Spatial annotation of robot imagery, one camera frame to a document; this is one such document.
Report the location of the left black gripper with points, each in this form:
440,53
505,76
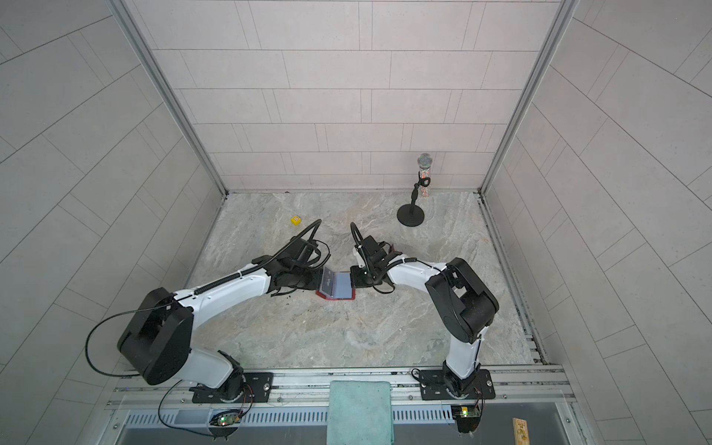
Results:
317,279

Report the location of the green circuit board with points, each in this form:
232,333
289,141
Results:
226,419
466,417

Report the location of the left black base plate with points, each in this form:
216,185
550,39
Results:
244,387

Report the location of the left green circuit board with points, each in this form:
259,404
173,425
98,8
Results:
226,419

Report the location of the red leather card holder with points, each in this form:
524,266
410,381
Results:
335,286

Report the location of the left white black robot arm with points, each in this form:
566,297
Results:
158,339

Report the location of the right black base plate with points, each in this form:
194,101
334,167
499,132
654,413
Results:
443,385

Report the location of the aluminium mounting rail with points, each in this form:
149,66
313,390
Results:
293,388

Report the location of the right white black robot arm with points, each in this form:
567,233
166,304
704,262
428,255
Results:
466,306

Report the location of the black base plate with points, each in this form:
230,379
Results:
244,387
443,385

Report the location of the teal folded cloth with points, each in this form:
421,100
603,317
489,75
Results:
360,412

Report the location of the wooden block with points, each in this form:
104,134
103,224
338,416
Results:
521,433

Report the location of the black microphone stand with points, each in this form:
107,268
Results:
411,215

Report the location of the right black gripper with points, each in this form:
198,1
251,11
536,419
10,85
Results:
356,280

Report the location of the right green circuit board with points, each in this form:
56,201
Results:
466,417

